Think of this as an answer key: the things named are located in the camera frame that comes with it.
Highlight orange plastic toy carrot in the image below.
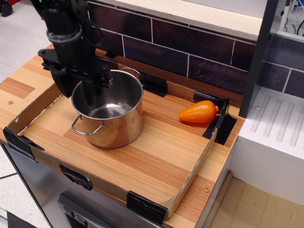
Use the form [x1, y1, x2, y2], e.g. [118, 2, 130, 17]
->
[179, 100, 219, 124]

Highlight white ridged drainboard sink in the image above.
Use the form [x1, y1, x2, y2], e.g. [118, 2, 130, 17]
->
[230, 87, 304, 206]

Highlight grey oven control panel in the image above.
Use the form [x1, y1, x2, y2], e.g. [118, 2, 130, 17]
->
[58, 194, 112, 228]

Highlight dark grey right post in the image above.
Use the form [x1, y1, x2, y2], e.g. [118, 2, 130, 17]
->
[239, 0, 283, 118]

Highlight white cables in background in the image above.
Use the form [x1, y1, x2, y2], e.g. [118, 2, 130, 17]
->
[279, 0, 304, 38]

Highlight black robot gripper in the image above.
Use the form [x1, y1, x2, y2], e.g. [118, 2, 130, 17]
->
[38, 25, 113, 105]

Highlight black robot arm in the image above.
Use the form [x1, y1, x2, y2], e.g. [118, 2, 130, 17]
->
[31, 0, 112, 105]

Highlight black caster wheel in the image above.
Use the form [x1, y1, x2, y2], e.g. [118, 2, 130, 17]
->
[0, 0, 13, 17]

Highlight light wooden shelf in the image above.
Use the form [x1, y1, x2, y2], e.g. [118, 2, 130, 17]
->
[95, 0, 262, 41]

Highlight stainless steel pot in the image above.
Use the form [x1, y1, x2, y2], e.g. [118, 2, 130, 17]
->
[71, 70, 144, 148]

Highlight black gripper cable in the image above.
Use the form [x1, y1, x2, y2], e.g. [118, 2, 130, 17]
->
[81, 17, 105, 49]

